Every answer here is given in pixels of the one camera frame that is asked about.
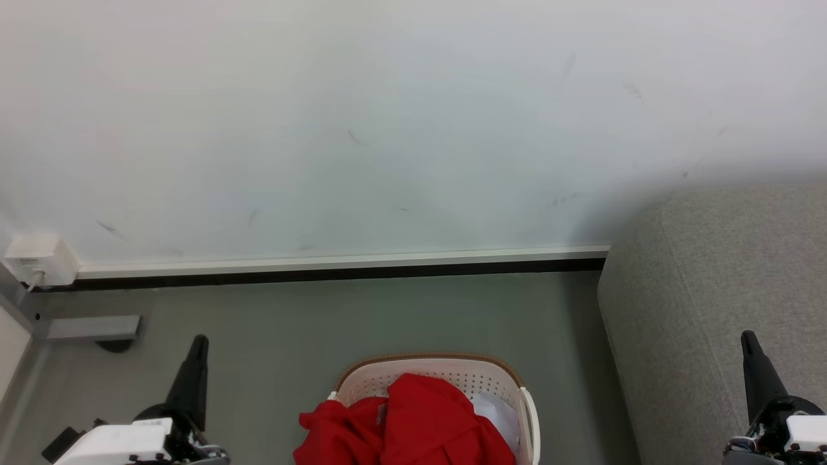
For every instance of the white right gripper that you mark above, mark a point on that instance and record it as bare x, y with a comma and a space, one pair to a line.
804, 433

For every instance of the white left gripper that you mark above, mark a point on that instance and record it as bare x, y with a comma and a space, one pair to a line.
116, 442

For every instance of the red garment with white stripes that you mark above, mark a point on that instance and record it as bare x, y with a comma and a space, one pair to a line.
433, 420

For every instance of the grey fabric sofa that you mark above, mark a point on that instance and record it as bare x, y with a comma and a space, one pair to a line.
711, 290

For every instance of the black round floor stopper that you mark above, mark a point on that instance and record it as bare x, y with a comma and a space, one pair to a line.
115, 345

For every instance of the white and black baseboard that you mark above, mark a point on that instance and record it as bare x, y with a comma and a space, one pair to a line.
336, 268

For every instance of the white laundry basket brown rim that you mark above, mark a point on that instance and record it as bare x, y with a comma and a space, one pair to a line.
439, 371

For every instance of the grey metal floor bracket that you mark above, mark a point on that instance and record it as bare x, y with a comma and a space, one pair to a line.
94, 327

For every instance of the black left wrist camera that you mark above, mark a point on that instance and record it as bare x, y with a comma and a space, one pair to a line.
59, 445

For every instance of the white wall outlet box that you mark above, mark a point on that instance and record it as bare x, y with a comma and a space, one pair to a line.
42, 258

